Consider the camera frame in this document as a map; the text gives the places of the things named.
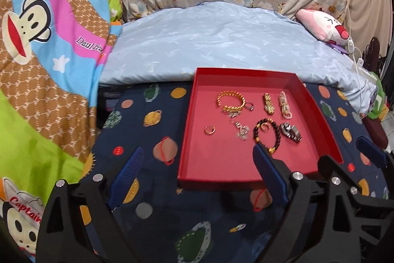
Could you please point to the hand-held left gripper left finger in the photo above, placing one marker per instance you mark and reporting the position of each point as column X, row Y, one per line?
column 127, row 173

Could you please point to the pink plush toy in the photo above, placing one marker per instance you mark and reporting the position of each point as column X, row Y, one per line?
column 320, row 24

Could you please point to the beige curtain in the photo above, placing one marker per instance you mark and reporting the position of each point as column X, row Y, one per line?
column 369, row 4

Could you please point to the cartoon monkey blanket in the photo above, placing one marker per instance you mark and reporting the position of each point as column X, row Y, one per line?
column 46, row 81

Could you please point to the gold hoop earring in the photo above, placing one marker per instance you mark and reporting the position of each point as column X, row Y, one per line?
column 209, row 129
column 264, row 126

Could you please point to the dark maroon object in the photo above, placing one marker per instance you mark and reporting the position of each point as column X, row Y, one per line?
column 377, row 130

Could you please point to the navy space print sheet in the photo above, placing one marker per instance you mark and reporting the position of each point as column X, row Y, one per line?
column 135, row 127

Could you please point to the light blue quilt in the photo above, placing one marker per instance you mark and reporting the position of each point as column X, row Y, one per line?
column 200, row 41

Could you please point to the red cardboard box tray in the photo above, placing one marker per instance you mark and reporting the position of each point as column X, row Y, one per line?
column 215, row 158

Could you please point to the silver wristwatch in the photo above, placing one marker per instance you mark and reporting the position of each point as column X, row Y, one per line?
column 291, row 132

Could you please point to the green toy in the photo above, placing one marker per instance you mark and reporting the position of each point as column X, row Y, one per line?
column 380, row 96

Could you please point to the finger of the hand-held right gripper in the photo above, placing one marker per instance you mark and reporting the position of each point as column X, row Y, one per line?
column 371, row 152
column 375, row 241

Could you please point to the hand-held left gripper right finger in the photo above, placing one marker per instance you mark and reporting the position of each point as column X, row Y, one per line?
column 271, row 172

